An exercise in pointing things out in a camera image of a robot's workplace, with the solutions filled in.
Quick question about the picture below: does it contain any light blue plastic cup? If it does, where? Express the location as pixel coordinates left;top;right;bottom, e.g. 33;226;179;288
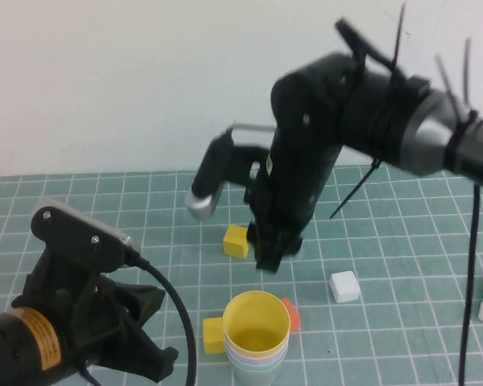
225;352;288;369

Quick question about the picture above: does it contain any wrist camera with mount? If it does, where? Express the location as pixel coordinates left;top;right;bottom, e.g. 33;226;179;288
184;122;275;222
11;203;142;313

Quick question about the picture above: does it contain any black zip tie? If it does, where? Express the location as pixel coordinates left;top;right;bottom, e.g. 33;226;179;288
388;2;407;81
433;36;481;170
329;158;383;220

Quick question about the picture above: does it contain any black strap loop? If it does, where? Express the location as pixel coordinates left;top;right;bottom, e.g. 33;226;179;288
334;18;392;69

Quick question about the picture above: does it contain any pink plastic cup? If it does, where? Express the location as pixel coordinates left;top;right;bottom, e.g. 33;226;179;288
224;344;289;363

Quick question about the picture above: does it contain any black right camera cable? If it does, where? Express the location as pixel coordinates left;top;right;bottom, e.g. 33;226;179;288
457;183;483;386

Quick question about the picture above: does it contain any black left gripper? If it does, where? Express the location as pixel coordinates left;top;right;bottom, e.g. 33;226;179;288
0;275;166;386

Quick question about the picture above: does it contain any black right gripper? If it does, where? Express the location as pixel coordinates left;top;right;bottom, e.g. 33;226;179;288
244;128;343;275

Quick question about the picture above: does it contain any green plastic cup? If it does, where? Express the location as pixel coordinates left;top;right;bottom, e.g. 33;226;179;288
229;359;286;386

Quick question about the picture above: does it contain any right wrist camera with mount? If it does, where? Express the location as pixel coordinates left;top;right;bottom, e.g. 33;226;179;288
184;122;275;222

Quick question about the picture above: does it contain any teal grid tablecloth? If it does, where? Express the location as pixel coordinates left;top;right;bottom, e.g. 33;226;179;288
0;160;483;386

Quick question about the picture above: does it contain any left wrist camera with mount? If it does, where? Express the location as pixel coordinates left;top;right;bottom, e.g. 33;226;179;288
11;203;142;313

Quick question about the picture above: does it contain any orange foam cube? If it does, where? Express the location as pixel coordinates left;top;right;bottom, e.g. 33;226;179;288
281;297;302;333

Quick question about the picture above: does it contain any yellow foam cube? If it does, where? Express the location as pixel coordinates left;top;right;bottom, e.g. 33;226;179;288
222;224;250;259
202;316;226;355

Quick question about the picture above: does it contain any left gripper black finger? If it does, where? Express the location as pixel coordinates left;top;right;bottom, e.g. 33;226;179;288
120;347;180;383

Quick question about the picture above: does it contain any white foam cube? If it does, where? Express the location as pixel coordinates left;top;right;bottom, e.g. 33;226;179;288
328;270;361;305

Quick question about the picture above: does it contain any yellow plastic cup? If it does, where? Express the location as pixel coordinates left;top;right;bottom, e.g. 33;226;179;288
222;290;291;355

